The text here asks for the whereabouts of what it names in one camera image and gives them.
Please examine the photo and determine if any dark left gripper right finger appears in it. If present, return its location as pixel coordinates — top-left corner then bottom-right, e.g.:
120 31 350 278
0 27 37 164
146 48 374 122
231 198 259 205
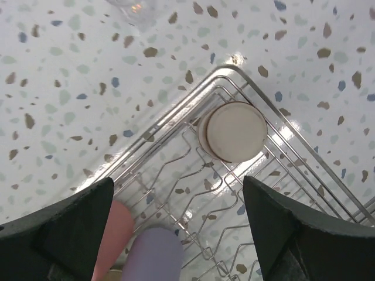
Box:
243 176 374 280

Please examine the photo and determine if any small clear glass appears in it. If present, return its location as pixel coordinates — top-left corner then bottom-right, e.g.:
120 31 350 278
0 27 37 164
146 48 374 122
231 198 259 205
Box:
107 0 165 33

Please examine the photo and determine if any purple plastic cup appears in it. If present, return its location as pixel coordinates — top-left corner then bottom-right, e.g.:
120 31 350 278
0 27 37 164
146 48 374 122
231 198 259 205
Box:
121 227 184 281

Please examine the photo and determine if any coral red plastic cup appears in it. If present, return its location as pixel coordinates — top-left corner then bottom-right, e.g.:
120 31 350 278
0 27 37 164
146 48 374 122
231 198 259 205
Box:
91 200 134 280

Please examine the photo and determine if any steel cup with cork band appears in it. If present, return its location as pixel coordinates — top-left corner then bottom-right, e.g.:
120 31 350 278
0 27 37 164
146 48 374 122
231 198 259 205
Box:
102 269 122 281

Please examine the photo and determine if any wire dish rack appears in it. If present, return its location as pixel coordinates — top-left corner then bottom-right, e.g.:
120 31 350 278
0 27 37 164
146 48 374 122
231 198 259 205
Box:
70 64 375 281

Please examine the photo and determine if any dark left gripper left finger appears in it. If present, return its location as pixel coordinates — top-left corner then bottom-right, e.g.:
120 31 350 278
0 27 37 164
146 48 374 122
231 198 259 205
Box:
1 177 114 280

